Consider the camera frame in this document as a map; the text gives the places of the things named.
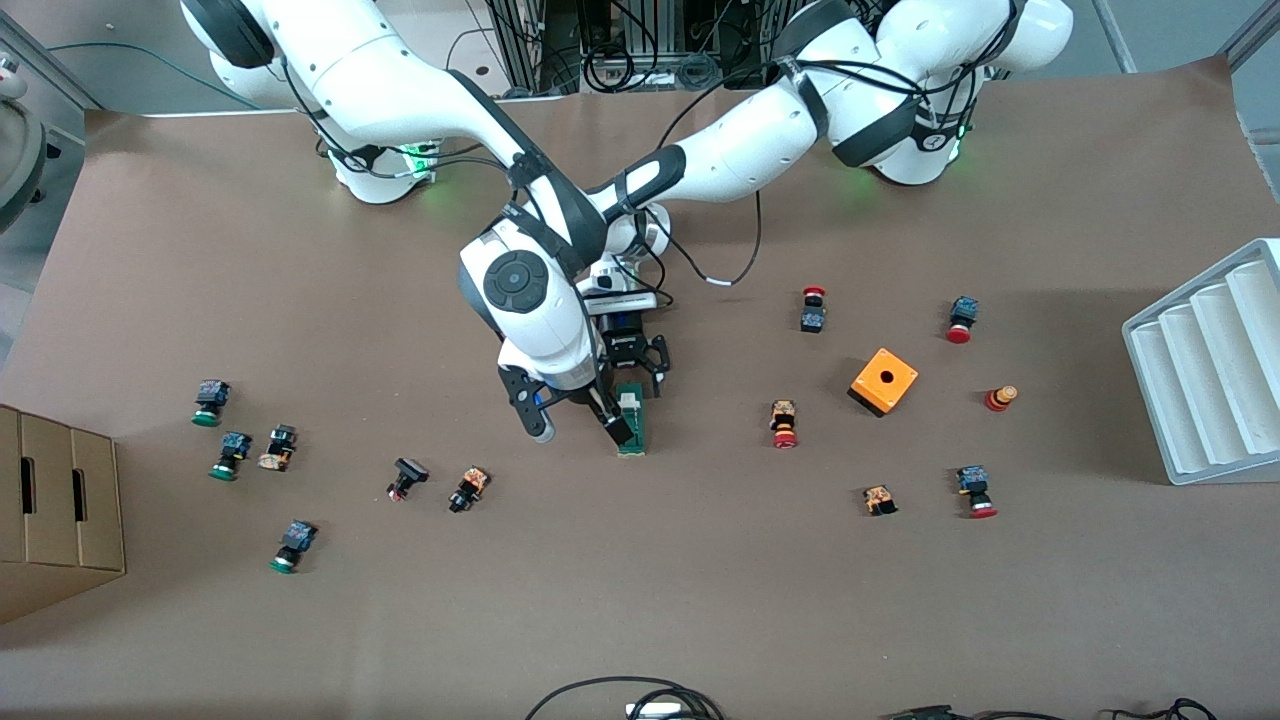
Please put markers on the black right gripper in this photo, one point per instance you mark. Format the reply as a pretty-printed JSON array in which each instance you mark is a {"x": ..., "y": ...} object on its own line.
[{"x": 606, "y": 412}]

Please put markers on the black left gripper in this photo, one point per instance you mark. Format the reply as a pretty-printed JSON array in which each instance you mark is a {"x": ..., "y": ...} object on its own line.
[{"x": 627, "y": 347}]

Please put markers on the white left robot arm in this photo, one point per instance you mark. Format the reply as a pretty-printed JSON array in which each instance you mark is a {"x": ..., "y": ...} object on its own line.
[{"x": 760, "y": 140}]

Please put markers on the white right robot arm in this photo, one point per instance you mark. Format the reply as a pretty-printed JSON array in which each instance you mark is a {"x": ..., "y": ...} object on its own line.
[{"x": 400, "y": 80}]

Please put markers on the red emergency button orange block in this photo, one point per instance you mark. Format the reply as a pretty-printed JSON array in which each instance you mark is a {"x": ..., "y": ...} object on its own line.
[{"x": 784, "y": 423}]

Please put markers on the orange black push button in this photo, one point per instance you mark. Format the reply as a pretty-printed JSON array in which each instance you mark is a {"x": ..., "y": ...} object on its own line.
[{"x": 468, "y": 488}]

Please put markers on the brown table mat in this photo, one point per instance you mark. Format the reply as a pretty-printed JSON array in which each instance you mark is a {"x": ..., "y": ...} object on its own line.
[{"x": 640, "y": 600}]

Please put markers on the red emergency button black block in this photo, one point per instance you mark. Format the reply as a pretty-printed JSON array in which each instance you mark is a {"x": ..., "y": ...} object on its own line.
[{"x": 813, "y": 312}]

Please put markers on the small orange contact block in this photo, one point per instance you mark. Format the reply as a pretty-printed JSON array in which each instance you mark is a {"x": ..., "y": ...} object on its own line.
[{"x": 880, "y": 499}]

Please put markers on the red button blue block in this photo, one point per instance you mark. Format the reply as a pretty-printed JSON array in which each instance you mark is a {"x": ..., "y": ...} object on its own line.
[
  {"x": 975, "y": 492},
  {"x": 961, "y": 319}
]

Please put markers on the aluminium equipment rack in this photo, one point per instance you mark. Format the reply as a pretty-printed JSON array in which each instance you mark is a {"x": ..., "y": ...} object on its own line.
[{"x": 640, "y": 30}]

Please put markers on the green push button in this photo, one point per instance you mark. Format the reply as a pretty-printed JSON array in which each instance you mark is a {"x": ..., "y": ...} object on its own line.
[
  {"x": 210, "y": 403},
  {"x": 230, "y": 455},
  {"x": 292, "y": 546}
]

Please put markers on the red yellow button cap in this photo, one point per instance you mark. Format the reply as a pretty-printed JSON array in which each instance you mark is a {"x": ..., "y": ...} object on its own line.
[{"x": 1000, "y": 398}]

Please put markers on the cardboard box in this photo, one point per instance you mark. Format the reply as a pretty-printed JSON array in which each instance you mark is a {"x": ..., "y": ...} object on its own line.
[{"x": 60, "y": 500}]

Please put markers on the white ribbed tray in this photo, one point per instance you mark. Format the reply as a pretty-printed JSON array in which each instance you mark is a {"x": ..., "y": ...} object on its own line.
[{"x": 1210, "y": 380}]

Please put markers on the grey domed object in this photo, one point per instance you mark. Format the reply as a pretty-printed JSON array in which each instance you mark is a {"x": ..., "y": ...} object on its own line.
[{"x": 20, "y": 160}]

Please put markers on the orange button enclosure box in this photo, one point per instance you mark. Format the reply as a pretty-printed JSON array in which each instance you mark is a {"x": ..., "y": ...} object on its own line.
[{"x": 880, "y": 385}]

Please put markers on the black orange selector switch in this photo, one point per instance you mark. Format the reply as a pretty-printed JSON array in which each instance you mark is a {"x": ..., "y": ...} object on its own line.
[{"x": 277, "y": 447}]

